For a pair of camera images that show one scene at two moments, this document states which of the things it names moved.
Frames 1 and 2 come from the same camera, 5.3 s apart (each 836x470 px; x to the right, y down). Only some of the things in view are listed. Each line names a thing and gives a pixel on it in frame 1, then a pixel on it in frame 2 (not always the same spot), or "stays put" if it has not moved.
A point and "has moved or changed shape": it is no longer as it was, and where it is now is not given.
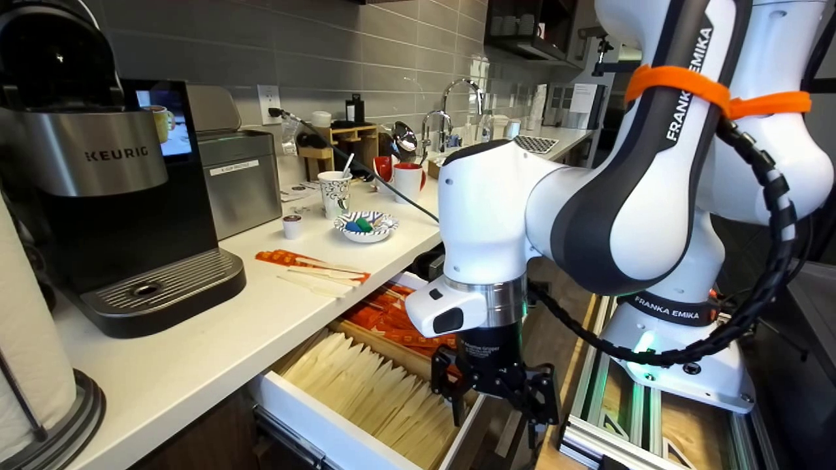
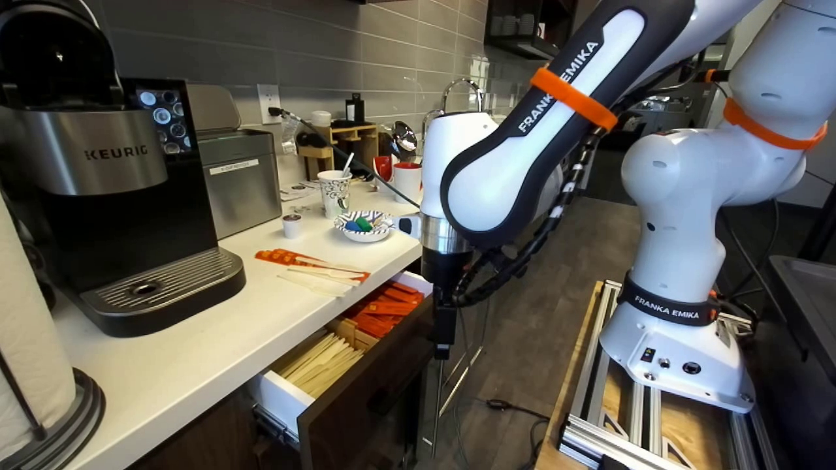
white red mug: [409, 177] stays put
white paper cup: [333, 190] stays put
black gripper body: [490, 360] -> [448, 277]
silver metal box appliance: [242, 164] stays put
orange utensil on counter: [297, 256] stays put
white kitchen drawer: [285, 406] has moved or changed shape
